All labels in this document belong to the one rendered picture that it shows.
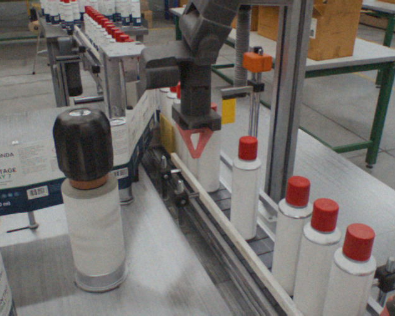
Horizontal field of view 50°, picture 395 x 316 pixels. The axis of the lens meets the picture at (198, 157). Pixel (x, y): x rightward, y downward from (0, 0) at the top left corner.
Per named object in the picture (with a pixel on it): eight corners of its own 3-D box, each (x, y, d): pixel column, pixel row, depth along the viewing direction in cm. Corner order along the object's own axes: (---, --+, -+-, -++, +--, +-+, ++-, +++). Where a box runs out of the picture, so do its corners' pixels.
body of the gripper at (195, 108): (189, 132, 75) (188, 92, 72) (170, 113, 84) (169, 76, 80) (222, 126, 77) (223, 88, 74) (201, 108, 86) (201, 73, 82)
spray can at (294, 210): (264, 280, 72) (274, 175, 63) (290, 272, 74) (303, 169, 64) (280, 302, 68) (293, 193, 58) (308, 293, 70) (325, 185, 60)
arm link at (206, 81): (216, 51, 73) (204, 44, 78) (179, 54, 71) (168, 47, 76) (215, 90, 76) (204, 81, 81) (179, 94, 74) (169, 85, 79)
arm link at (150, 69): (222, 37, 67) (204, 9, 72) (152, 42, 63) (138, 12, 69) (211, 96, 76) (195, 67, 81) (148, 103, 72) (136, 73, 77)
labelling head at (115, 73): (106, 134, 124) (96, 46, 112) (149, 127, 129) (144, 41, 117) (117, 154, 113) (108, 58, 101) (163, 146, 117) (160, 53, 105)
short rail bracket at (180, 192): (172, 224, 94) (171, 178, 89) (185, 221, 95) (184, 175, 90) (177, 232, 92) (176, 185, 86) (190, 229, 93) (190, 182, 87)
